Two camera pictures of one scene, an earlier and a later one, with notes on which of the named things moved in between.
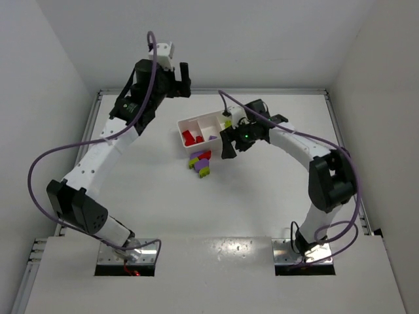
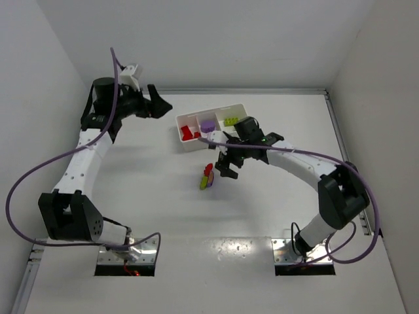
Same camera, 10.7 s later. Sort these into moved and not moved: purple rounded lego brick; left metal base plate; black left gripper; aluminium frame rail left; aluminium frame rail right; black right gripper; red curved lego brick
Moved: red curved lego brick; purple rounded lego brick; black left gripper; black right gripper
Not moved: aluminium frame rail right; aluminium frame rail left; left metal base plate
